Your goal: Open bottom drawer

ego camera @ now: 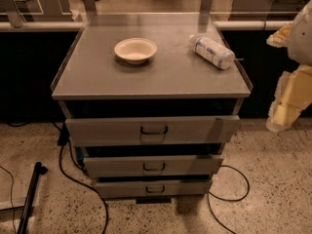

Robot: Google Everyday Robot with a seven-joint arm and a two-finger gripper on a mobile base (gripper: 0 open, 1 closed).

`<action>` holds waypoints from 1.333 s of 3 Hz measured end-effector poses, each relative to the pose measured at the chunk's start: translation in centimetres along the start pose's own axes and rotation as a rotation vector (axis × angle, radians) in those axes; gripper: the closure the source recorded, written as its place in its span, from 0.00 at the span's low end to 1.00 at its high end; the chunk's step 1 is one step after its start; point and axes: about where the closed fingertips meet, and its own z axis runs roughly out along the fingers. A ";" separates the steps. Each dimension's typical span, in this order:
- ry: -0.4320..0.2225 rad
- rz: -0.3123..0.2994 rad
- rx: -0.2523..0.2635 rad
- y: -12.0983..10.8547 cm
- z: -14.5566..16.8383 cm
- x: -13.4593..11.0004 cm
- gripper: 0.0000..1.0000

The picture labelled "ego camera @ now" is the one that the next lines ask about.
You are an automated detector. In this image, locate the thin black cable far left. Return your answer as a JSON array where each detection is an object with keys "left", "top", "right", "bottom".
[{"left": 0, "top": 165, "right": 18, "bottom": 234}]

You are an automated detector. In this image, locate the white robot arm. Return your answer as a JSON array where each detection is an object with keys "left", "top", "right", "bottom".
[{"left": 266, "top": 1, "right": 312, "bottom": 133}]

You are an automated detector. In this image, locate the clear plastic water bottle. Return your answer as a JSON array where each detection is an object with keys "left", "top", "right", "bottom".
[{"left": 188, "top": 34, "right": 235, "bottom": 70}]

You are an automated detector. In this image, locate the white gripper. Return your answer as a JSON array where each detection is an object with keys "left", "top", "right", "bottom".
[{"left": 266, "top": 22, "right": 312, "bottom": 133}]

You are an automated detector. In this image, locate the grey drawer cabinet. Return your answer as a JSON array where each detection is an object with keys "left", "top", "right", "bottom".
[{"left": 52, "top": 14, "right": 251, "bottom": 188}]

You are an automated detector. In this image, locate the black metal stand leg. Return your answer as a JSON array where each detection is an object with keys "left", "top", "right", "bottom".
[{"left": 17, "top": 162, "right": 48, "bottom": 234}]

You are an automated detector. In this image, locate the grey bottom drawer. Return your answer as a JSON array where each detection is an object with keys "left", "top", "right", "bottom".
[{"left": 96, "top": 179, "right": 212, "bottom": 199}]

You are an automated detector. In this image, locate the black floor cable right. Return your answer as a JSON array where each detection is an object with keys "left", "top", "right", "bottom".
[{"left": 207, "top": 165, "right": 251, "bottom": 234}]

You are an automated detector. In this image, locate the grey drawer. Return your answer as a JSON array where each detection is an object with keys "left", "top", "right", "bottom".
[
  {"left": 84, "top": 155, "right": 223, "bottom": 178},
  {"left": 65, "top": 116, "right": 239, "bottom": 147},
  {"left": 96, "top": 179, "right": 212, "bottom": 199}
]

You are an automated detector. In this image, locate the grey top drawer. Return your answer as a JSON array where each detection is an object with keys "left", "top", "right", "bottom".
[{"left": 65, "top": 116, "right": 239, "bottom": 147}]

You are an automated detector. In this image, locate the grey middle drawer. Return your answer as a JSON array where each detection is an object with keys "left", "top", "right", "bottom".
[{"left": 84, "top": 155, "right": 223, "bottom": 178}]

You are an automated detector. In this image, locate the white paper bowl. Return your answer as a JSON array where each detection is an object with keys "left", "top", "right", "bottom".
[{"left": 114, "top": 38, "right": 157, "bottom": 64}]

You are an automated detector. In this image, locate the black floor cable left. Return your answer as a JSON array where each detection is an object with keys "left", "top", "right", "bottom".
[{"left": 52, "top": 122, "right": 109, "bottom": 234}]

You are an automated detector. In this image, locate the black floor cable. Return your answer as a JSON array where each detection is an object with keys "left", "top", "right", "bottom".
[
  {"left": 52, "top": 122, "right": 109, "bottom": 234},
  {"left": 207, "top": 165, "right": 251, "bottom": 234}
]

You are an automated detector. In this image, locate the white horizontal rail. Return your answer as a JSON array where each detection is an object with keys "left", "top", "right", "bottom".
[{"left": 0, "top": 20, "right": 290, "bottom": 32}]

